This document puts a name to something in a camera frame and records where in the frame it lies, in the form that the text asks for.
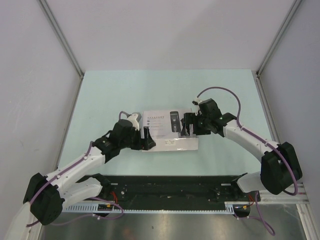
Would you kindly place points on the white box with black tray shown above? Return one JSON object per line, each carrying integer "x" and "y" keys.
{"x": 166, "y": 129}

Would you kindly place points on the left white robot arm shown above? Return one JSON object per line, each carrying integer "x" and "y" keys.
{"x": 49, "y": 194}

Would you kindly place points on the aluminium frame rail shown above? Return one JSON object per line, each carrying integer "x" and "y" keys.
{"x": 267, "y": 198}

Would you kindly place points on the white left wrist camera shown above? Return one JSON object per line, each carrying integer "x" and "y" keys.
{"x": 135, "y": 118}

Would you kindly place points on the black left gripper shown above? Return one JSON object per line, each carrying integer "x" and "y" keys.
{"x": 146, "y": 143}

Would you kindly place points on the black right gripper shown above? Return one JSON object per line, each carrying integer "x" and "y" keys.
{"x": 189, "y": 118}

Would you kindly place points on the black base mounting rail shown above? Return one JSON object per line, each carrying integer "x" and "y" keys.
{"x": 174, "y": 193}

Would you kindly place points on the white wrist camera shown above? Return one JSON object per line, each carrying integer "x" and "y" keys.
{"x": 135, "y": 118}
{"x": 197, "y": 101}

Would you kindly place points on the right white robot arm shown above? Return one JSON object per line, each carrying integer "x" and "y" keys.
{"x": 279, "y": 165}

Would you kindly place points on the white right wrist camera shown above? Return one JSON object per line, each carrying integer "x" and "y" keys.
{"x": 197, "y": 101}

